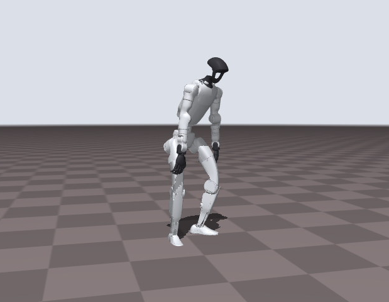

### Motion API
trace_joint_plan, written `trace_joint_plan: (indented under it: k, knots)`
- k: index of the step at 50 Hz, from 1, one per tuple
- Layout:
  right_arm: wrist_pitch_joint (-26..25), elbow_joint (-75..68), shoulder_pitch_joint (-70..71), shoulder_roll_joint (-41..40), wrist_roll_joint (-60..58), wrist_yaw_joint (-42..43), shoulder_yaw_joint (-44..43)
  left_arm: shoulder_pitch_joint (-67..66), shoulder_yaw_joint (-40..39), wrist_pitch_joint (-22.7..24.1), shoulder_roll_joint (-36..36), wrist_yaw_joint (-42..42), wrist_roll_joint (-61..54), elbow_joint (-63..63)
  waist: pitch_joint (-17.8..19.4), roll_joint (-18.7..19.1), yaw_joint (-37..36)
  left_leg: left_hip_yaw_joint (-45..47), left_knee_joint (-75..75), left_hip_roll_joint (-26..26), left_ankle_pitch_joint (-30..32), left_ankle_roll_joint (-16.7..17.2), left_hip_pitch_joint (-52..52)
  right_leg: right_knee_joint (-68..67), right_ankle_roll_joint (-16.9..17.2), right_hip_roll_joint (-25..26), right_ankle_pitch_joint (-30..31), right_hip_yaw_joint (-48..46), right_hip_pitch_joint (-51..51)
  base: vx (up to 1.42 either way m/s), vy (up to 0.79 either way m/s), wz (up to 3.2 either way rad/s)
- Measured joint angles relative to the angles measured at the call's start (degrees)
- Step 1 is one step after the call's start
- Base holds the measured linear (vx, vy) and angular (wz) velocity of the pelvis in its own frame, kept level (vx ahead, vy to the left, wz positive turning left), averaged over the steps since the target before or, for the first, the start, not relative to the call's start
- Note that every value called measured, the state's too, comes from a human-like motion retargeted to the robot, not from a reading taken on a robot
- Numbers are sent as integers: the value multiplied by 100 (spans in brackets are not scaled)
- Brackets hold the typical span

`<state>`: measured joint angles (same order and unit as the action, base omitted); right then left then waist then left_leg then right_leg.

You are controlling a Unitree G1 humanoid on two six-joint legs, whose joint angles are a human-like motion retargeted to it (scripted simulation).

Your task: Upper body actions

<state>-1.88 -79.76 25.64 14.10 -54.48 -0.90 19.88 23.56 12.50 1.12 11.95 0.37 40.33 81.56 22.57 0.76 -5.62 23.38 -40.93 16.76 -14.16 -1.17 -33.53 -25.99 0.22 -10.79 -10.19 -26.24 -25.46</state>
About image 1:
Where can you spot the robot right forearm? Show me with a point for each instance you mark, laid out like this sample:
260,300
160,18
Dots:
183,131

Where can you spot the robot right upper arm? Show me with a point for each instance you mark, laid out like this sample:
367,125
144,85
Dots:
190,92

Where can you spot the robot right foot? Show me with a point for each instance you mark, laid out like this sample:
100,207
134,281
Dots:
174,240

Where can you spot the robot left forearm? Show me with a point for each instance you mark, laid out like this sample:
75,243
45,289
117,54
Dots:
215,133

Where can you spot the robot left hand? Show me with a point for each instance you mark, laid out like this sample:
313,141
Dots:
216,151

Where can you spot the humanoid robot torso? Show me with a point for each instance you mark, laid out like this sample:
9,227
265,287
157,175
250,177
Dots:
201,104

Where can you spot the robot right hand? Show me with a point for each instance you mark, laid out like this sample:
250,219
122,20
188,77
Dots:
180,161

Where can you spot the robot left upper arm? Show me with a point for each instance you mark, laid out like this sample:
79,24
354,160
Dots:
214,115

